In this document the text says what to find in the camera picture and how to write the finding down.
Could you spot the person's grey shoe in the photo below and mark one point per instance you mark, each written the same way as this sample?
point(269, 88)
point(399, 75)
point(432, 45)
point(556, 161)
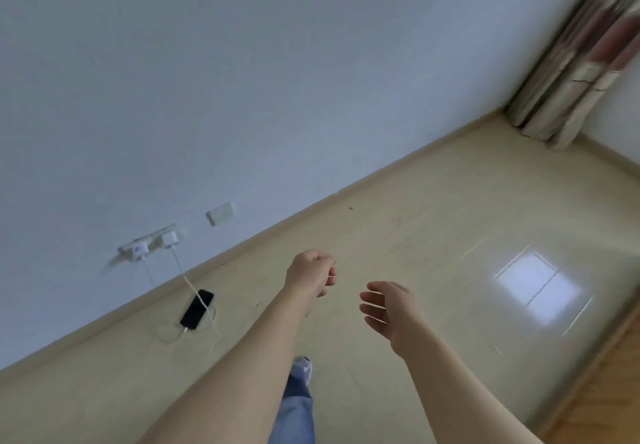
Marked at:
point(302, 369)

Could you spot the black charger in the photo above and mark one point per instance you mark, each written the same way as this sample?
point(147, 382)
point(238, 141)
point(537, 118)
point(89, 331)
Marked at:
point(197, 310)

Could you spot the patterned curtain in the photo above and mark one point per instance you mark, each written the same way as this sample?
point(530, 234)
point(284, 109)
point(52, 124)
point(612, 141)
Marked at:
point(585, 59)

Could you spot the person's right forearm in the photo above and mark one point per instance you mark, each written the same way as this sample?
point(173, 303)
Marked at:
point(460, 394)

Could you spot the person's left forearm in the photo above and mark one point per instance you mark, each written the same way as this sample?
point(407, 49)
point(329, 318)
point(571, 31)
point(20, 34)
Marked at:
point(235, 389)

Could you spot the person's dark trouser leg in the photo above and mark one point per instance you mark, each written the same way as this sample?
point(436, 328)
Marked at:
point(293, 414)

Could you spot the person's right hand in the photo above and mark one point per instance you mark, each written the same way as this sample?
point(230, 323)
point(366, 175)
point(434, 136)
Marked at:
point(395, 314)

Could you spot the white power socket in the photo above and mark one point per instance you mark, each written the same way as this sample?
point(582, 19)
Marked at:
point(221, 214)
point(150, 245)

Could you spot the person's left hand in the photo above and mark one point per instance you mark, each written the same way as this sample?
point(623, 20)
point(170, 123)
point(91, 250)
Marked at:
point(310, 274)

